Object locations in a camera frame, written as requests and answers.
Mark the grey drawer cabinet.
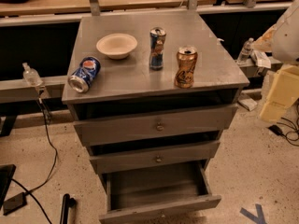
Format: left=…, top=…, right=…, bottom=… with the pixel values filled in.
left=61, top=8, right=250, bottom=224

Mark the blue Pepsi can lying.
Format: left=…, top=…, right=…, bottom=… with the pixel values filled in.
left=68, top=56, right=101, bottom=93

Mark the black power brick right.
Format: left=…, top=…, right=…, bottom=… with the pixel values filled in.
left=269, top=125, right=283, bottom=136

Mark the white packet on rail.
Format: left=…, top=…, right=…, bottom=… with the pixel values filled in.
left=250, top=49, right=271, bottom=69

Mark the middle drawer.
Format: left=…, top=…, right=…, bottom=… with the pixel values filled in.
left=90, top=140, right=220, bottom=174

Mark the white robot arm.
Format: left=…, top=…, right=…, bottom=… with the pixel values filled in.
left=253, top=0, right=299, bottom=123

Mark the black cable left floor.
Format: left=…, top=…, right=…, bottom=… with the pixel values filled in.
left=10, top=87, right=60, bottom=224

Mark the orange soda can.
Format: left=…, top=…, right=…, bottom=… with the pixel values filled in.
left=175, top=46, right=198, bottom=89

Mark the black post on floor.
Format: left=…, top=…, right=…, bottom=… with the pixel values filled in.
left=60, top=193, right=77, bottom=224

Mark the clear bottle on left rail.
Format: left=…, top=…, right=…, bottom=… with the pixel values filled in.
left=22, top=63, right=43, bottom=87

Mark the open bottom drawer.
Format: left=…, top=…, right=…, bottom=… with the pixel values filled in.
left=100, top=161, right=221, bottom=224

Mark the black monitor edge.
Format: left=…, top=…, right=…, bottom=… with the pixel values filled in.
left=0, top=164, right=16, bottom=209

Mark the crushed blue can standing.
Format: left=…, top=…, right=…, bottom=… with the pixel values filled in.
left=149, top=27, right=166, bottom=70

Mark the water bottle on right rail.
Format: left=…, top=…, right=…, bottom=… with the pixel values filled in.
left=236, top=37, right=254, bottom=65

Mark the white paper bowl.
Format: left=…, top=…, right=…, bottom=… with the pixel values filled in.
left=96, top=34, right=137, bottom=60

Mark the top drawer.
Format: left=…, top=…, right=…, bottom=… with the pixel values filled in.
left=74, top=105, right=237, bottom=147

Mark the black power adapter left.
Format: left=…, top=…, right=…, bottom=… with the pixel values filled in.
left=3, top=192, right=27, bottom=216

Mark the black cables right floor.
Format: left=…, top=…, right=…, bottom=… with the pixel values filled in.
left=276, top=100, right=299, bottom=147

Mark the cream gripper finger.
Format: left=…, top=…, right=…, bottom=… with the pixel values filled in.
left=259, top=102, right=287, bottom=123

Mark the white block under rail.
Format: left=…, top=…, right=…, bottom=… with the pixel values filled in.
left=238, top=94, right=257, bottom=111

